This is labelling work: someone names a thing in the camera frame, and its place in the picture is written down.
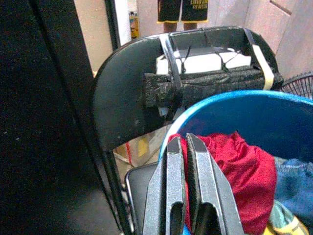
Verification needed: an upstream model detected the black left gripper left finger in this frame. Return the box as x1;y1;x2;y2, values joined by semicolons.
142;136;186;235

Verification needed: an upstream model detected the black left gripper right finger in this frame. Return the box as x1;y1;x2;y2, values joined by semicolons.
185;133;246;235

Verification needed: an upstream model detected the red cloth garment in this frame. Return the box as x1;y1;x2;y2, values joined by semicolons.
169;132;277;235

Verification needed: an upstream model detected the cardboard box with red print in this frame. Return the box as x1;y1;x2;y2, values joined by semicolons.
113;124;173;179

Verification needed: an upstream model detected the teal and yellow garment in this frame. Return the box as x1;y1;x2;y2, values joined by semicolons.
265;201;311;235

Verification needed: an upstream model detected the blue checked garment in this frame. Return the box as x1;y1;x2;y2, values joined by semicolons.
274;156;313;216

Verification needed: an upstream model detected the blue plastic laundry basin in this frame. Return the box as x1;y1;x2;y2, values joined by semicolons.
158;90;313;235

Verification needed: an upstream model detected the black folding chair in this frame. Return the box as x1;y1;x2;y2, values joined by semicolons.
92;25;284;235

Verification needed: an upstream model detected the black foam block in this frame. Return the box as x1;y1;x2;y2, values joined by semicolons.
143;65;284;108

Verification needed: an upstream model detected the large black panel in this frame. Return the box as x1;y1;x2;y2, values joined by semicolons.
0;0;123;235

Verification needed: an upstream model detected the black electric fan grille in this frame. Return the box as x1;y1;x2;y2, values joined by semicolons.
279;71;313;99

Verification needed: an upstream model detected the yellow printed package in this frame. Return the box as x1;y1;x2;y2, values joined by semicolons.
129;11;140;40

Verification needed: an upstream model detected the beige wooden door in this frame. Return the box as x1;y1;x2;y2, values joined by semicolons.
242;0;313;79

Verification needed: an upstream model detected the person in black shorts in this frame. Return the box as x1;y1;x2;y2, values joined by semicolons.
156;0;210;32

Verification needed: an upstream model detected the white box strapped to chair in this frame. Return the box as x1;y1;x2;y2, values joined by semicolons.
156;47;252;75

